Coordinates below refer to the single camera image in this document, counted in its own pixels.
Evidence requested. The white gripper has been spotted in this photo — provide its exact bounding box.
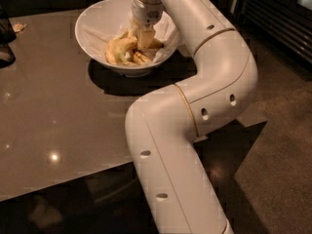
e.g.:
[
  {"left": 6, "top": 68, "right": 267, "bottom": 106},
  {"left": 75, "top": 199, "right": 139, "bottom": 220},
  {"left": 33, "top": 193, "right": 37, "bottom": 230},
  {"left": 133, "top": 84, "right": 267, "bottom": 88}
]
[{"left": 128, "top": 0, "right": 164, "bottom": 50}]

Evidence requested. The yellow banana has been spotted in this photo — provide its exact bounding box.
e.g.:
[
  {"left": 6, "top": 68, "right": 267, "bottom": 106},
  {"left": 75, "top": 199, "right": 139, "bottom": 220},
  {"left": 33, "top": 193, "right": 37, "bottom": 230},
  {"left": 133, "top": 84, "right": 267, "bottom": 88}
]
[
  {"left": 105, "top": 36, "right": 151, "bottom": 65},
  {"left": 127, "top": 51, "right": 151, "bottom": 65},
  {"left": 104, "top": 30, "right": 128, "bottom": 64}
]

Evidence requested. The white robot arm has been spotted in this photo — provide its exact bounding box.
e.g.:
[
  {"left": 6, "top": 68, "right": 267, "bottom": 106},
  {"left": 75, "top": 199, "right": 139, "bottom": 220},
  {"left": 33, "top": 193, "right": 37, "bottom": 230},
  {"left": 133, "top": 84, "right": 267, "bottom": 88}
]
[{"left": 125, "top": 0, "right": 257, "bottom": 234}]

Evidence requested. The white ceramic bowl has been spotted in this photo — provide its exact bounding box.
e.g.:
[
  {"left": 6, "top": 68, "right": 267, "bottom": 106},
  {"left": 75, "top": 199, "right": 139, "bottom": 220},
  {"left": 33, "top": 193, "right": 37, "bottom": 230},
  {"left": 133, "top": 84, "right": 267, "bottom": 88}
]
[{"left": 75, "top": 0, "right": 170, "bottom": 78}]

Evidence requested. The white paper napkin liner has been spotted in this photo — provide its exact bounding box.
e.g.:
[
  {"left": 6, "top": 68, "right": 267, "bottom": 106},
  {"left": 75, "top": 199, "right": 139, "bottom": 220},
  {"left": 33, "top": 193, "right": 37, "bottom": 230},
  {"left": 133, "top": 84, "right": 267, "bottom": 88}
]
[{"left": 82, "top": 16, "right": 179, "bottom": 67}]

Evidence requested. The small crumpled wrapper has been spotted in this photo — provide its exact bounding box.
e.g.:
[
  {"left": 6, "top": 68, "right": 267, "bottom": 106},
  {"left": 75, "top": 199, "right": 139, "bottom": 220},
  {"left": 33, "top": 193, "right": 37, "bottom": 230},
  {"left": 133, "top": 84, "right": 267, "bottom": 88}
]
[{"left": 13, "top": 23, "right": 26, "bottom": 33}]

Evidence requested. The black mesh object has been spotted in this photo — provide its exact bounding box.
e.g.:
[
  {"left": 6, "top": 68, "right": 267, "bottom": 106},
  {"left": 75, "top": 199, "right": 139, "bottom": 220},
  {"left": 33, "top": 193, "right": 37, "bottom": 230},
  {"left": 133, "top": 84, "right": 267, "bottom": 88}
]
[{"left": 0, "top": 5, "right": 17, "bottom": 68}]

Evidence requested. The dark slatted appliance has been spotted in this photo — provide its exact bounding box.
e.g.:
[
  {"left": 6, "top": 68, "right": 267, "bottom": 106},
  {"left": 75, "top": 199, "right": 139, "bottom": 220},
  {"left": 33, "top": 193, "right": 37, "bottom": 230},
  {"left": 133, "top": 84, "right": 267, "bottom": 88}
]
[{"left": 235, "top": 0, "right": 312, "bottom": 63}]

